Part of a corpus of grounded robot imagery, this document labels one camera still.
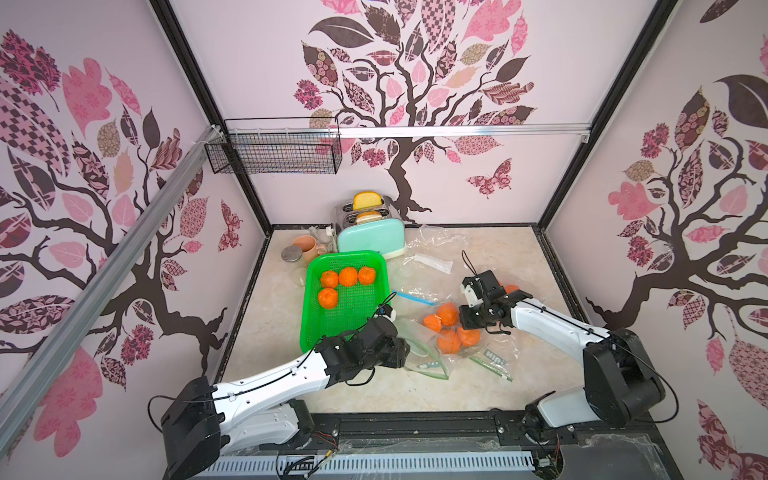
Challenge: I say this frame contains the white slotted cable duct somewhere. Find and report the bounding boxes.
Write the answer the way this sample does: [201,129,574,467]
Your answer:
[196,451,535,479]

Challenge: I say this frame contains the pink ceramic mug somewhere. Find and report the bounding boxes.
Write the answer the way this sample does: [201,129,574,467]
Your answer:
[292,235,328,265]

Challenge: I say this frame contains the mint green toaster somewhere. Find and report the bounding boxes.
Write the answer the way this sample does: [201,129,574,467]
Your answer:
[333,195,406,259]

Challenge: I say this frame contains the aluminium rail bar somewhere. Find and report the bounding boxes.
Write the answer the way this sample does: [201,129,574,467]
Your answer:
[1,125,222,454]

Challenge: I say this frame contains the black wire wall basket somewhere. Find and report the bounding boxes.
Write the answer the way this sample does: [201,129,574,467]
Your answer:
[205,113,342,175]

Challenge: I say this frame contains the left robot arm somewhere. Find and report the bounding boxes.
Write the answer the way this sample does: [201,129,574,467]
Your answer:
[160,314,410,479]

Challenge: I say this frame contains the orange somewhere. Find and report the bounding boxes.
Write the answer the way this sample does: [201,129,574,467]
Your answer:
[357,267,377,285]
[317,288,339,310]
[320,270,339,289]
[338,267,358,287]

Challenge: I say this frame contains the yellow toast slice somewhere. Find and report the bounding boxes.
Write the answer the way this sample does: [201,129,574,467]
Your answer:
[352,191,383,211]

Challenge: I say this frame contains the green plastic basket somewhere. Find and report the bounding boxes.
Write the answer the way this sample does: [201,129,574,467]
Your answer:
[299,251,391,353]

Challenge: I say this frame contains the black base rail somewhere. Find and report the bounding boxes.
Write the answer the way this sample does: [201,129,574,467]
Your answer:
[179,410,601,463]

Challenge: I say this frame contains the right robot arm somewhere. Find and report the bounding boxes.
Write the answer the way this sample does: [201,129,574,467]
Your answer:
[459,270,666,434]

